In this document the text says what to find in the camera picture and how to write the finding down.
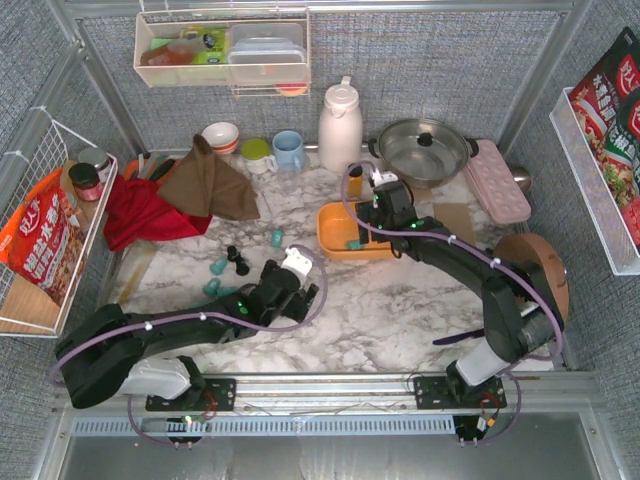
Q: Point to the steel pot with lid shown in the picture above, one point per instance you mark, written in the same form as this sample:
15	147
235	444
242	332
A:
425	153

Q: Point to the pink egg tray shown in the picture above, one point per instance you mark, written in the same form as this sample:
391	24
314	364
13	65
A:
493	185

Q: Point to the green lidded white cup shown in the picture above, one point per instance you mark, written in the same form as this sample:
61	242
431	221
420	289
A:
257	157

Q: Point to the orange bottle in rack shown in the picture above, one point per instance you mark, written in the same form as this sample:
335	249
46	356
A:
177	52

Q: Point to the orange snack bag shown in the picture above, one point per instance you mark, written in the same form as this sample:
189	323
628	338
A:
40	243

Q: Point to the orange juice bottle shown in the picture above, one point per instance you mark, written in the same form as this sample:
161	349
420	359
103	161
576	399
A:
355	182

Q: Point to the white orange striped bowl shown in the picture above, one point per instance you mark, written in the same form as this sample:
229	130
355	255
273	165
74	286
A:
223	137

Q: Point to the black coffee capsule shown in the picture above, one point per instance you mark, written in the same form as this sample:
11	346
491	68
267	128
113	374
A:
242	268
232	254

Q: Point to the green package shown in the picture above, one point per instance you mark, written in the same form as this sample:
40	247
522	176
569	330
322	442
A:
215	40

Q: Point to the green seasoning packet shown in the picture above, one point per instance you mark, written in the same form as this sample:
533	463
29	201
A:
618	156

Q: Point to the brown cardboard piece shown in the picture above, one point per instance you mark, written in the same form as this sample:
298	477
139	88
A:
456	217

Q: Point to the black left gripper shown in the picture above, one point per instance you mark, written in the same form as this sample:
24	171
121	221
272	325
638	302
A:
293	300

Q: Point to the red seasoning packet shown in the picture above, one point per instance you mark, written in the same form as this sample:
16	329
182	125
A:
597	98

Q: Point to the glass jar silver lid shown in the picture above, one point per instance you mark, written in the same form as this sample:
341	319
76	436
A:
99	159

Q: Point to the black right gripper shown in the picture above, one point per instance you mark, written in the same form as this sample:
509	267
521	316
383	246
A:
373	219

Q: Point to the teal coffee capsule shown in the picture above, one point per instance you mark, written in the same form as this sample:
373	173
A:
277	238
210	289
218	267
225	291
354	245

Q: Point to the white mesh basket right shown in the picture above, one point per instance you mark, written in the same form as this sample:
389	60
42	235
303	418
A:
616	241

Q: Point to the blue mug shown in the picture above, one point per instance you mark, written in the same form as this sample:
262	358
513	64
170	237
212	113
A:
288	149

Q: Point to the clear plastic containers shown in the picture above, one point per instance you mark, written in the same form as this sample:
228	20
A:
267	53

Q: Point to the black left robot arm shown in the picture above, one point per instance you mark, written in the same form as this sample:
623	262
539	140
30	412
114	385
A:
118	353

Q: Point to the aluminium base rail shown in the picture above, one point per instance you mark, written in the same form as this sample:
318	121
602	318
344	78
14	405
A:
391	393

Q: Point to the white wire basket left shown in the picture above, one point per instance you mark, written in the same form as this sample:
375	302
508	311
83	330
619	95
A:
26	310

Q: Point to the cream wall rack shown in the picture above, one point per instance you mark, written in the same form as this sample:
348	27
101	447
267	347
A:
157	28

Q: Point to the white thermos jug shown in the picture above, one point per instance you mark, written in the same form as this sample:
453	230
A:
340	131

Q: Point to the small brown cardboard sheet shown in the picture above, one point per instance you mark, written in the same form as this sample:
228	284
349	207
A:
422	195

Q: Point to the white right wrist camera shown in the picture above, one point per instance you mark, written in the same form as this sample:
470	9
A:
378	178

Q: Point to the brown cloth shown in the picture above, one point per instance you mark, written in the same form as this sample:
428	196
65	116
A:
204	185

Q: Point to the red cloth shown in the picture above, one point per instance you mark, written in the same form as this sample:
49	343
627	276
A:
135	211

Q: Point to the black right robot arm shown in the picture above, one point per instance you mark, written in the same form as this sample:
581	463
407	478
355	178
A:
520	313

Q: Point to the steel round object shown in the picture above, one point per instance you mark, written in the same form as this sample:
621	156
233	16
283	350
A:
522	177

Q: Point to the red jar black lid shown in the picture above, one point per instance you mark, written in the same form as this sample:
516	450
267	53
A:
86	182

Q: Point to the orange plastic basket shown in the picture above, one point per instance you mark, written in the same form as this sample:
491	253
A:
336	229

